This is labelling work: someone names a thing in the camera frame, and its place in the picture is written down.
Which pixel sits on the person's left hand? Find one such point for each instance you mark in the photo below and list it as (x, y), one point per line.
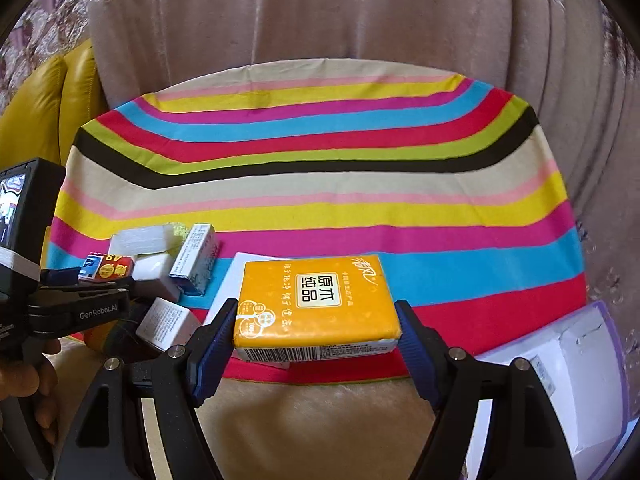
(30, 385)

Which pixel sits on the floral curtain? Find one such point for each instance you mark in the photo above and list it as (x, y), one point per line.
(60, 10)

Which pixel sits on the small white block box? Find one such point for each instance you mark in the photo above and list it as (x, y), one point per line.
(155, 267)

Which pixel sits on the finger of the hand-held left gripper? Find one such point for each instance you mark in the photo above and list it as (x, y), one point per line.
(90, 290)
(75, 317)

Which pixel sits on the white plastic container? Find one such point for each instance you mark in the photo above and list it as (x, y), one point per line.
(575, 375)

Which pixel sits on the translucent white packet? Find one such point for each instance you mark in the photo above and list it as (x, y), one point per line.
(142, 240)

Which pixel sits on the yellow leather sofa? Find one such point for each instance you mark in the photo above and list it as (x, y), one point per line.
(45, 110)

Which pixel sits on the striped round cloth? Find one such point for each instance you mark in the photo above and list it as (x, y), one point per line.
(325, 200)

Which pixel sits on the small red box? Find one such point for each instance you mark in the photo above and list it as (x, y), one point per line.
(112, 266)

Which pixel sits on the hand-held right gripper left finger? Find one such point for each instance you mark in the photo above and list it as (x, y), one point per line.
(215, 347)

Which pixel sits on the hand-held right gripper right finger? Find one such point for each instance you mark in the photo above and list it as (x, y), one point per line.
(419, 355)

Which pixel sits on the orange tissue packet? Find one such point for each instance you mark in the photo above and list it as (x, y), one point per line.
(310, 305)

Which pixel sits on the white printed carton box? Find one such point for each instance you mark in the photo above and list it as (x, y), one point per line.
(195, 260)

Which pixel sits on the white cardboard box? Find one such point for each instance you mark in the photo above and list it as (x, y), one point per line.
(167, 322)

